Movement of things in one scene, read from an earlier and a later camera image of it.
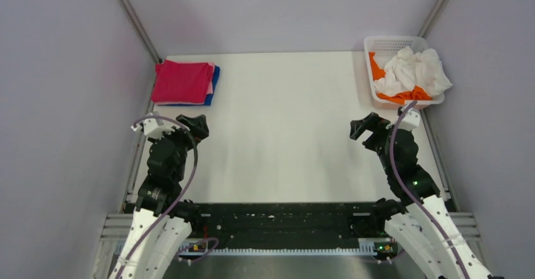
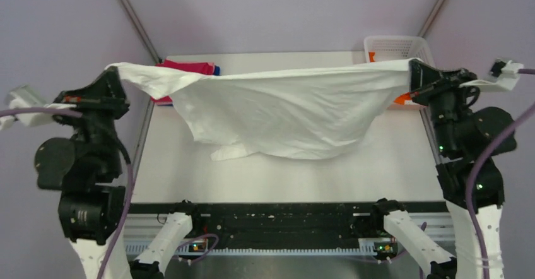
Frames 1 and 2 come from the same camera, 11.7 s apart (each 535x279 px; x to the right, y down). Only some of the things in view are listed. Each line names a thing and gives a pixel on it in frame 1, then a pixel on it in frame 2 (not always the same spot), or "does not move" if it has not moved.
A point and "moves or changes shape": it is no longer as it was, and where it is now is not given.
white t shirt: [407, 69] moves or changes shape
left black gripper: [199, 129] → [108, 92]
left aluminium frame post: [130, 11] does not move
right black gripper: [373, 121] → [425, 81]
